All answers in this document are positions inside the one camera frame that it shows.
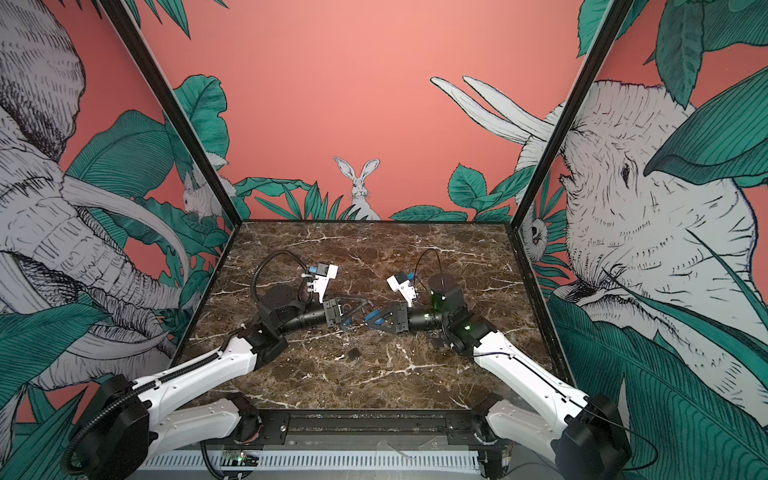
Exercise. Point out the black corner frame post left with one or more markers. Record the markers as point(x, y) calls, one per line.
point(128, 31)

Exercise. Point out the black corner frame post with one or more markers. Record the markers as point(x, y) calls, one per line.
point(611, 23)
point(128, 31)

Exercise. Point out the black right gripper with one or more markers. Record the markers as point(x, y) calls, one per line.
point(402, 317)

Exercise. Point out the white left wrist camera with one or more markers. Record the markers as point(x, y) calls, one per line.
point(317, 279)

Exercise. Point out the black corner frame post right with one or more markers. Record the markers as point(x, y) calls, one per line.
point(611, 23)

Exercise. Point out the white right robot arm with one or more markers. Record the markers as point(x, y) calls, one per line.
point(583, 436)

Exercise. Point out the white perforated strip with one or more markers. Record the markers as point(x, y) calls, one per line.
point(330, 460)

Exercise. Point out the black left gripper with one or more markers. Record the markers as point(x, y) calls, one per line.
point(331, 308)

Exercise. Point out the small green circuit board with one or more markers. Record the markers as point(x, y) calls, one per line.
point(233, 459)

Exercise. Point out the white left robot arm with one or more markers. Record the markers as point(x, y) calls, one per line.
point(129, 422)

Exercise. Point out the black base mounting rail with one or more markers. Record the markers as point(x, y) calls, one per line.
point(459, 427)

